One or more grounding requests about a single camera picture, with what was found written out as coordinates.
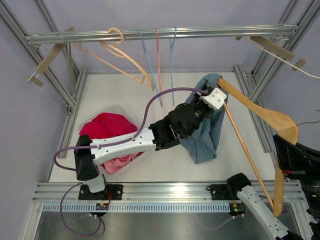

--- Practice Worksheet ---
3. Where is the grey blue t shirt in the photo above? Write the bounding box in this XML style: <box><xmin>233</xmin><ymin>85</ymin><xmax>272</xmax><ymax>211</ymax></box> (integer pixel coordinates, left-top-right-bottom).
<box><xmin>179</xmin><ymin>73</ymin><xmax>226</xmax><ymax>164</ymax></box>

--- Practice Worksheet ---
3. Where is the light blue wire hanger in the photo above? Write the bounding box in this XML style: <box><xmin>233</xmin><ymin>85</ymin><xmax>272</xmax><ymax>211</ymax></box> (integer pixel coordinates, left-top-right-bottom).
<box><xmin>138</xmin><ymin>27</ymin><xmax>160</xmax><ymax>94</ymax></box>

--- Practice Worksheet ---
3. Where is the pink wire hanger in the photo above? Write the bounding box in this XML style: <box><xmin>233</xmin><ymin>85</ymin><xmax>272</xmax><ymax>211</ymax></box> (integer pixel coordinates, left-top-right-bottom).
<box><xmin>156</xmin><ymin>27</ymin><xmax>163</xmax><ymax>108</ymax></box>

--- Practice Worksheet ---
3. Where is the red t shirt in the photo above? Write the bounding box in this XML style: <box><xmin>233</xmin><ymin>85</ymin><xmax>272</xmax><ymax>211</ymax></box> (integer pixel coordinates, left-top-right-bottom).
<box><xmin>79</xmin><ymin>112</ymin><xmax>137</xmax><ymax>139</ymax></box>

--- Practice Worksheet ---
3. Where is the beige plastic hanger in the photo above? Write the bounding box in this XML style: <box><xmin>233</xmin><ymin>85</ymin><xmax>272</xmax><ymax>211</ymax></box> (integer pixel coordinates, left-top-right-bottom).
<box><xmin>74</xmin><ymin>27</ymin><xmax>156</xmax><ymax>91</ymax></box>

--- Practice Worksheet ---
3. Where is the light pink t shirt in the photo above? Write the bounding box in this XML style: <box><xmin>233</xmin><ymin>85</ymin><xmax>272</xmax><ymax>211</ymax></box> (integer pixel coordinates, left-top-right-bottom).
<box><xmin>101</xmin><ymin>152</ymin><xmax>144</xmax><ymax>175</ymax></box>

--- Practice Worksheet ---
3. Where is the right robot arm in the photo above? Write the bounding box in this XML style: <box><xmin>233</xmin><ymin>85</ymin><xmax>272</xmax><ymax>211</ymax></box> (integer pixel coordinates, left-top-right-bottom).
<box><xmin>226</xmin><ymin>134</ymin><xmax>320</xmax><ymax>240</ymax></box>

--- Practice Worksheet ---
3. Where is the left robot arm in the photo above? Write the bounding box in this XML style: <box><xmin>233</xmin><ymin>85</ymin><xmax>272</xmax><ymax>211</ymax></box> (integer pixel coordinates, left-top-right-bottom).
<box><xmin>74</xmin><ymin>93</ymin><xmax>227</xmax><ymax>200</ymax></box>

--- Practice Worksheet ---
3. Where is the right wooden clip hanger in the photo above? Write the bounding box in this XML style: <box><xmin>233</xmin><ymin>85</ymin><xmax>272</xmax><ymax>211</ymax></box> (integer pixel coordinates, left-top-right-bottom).
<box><xmin>235</xmin><ymin>36</ymin><xmax>308</xmax><ymax>75</ymax></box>

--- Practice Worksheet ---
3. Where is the wooden clip hanger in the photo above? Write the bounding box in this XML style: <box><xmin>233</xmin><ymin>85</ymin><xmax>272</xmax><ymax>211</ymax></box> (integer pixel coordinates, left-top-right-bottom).
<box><xmin>235</xmin><ymin>36</ymin><xmax>308</xmax><ymax>75</ymax></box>
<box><xmin>27</xmin><ymin>34</ymin><xmax>77</xmax><ymax>94</ymax></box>

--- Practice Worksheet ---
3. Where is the left wooden clip hanger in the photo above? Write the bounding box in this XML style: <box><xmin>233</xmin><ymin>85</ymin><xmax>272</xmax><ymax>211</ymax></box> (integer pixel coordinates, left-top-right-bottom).
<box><xmin>27</xmin><ymin>34</ymin><xmax>77</xmax><ymax>94</ymax></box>

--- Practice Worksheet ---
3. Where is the white laundry basket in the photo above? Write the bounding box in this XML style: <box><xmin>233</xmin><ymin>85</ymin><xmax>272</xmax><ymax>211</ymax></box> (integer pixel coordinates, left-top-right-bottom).
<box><xmin>78</xmin><ymin>103</ymin><xmax>149</xmax><ymax>179</ymax></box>

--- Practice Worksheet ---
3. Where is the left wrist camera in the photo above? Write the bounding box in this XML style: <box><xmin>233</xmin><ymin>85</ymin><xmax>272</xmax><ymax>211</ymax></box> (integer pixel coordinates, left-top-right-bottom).
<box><xmin>200</xmin><ymin>87</ymin><xmax>227</xmax><ymax>111</ymax></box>

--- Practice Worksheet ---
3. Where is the white slotted cable duct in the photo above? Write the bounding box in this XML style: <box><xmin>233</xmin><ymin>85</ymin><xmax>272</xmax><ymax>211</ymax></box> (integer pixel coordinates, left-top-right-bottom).
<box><xmin>42</xmin><ymin>202</ymin><xmax>231</xmax><ymax>213</ymax></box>

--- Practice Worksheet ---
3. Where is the metal hanging rail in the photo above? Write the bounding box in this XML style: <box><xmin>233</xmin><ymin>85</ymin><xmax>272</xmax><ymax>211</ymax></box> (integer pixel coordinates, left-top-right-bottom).
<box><xmin>24</xmin><ymin>23</ymin><xmax>299</xmax><ymax>45</ymax></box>

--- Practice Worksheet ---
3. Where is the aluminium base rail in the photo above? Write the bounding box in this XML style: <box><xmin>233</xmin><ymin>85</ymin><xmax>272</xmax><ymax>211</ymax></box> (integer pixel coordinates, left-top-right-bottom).
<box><xmin>32</xmin><ymin>181</ymin><xmax>305</xmax><ymax>203</ymax></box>

